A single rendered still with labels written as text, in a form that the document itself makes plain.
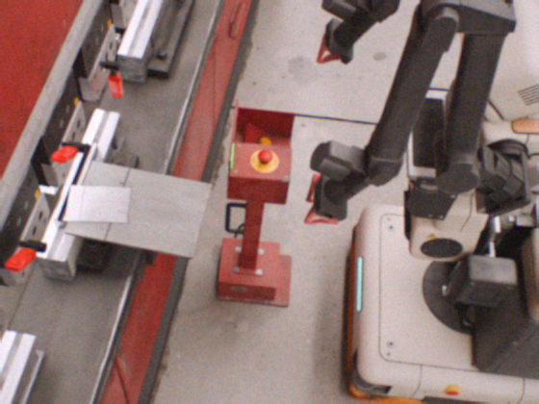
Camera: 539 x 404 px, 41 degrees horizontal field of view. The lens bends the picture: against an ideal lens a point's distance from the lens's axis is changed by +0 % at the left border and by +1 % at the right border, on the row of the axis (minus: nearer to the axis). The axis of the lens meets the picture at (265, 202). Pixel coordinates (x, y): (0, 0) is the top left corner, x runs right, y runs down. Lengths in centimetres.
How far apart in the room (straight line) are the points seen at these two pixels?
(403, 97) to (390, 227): 123
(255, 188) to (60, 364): 67
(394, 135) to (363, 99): 179
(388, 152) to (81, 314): 71
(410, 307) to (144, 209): 104
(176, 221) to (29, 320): 36
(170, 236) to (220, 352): 101
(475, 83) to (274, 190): 82
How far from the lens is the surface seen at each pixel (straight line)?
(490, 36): 110
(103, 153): 164
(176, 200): 152
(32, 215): 124
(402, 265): 234
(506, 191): 140
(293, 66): 312
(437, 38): 106
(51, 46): 120
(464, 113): 123
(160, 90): 186
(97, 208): 152
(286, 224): 266
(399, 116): 123
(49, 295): 159
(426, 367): 222
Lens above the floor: 229
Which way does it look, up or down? 58 degrees down
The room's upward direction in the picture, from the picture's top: 8 degrees clockwise
